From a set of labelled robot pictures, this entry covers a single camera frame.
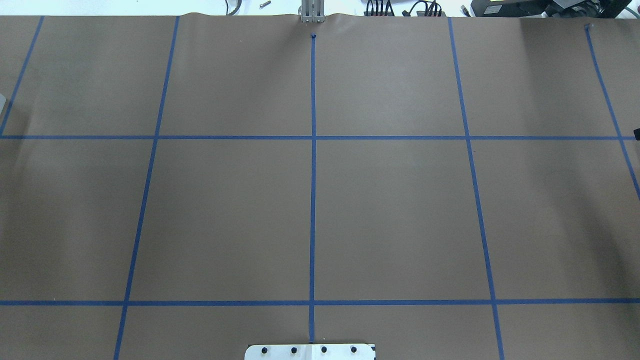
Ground black power strip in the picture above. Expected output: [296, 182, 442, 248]
[361, 0, 446, 18]

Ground black device top right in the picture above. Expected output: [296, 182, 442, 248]
[470, 0, 639, 19]

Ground aluminium frame post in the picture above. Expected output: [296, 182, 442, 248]
[299, 0, 326, 23]

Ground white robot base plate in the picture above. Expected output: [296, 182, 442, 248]
[244, 342, 377, 360]

